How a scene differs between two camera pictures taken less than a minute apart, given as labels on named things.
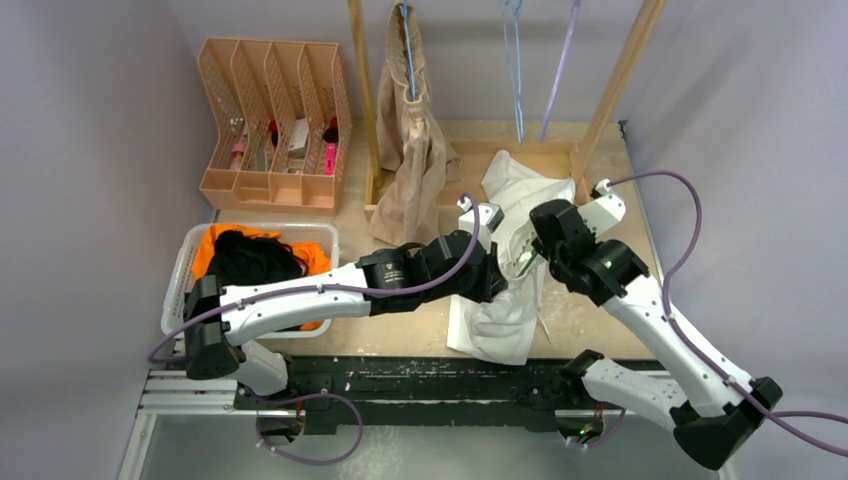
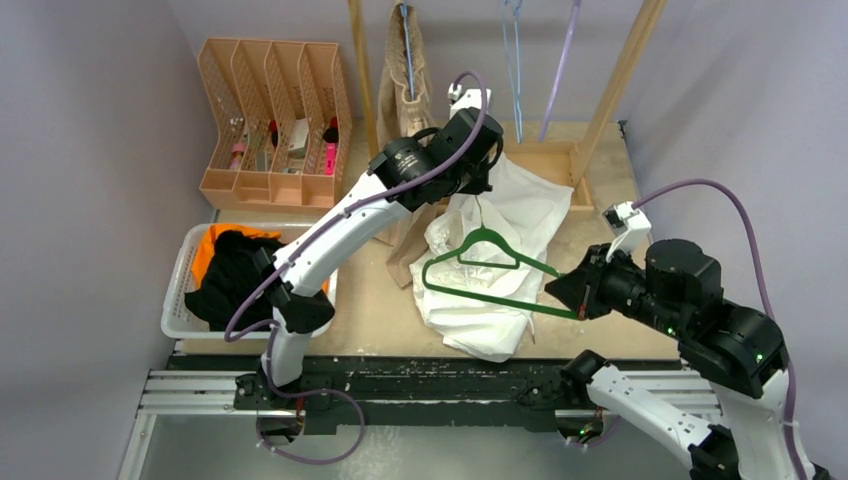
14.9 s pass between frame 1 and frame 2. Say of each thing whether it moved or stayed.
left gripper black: moved
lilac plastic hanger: stayed
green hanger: moved
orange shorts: stayed
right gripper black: moved
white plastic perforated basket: stayed
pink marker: stayed
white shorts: stayed
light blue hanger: stayed
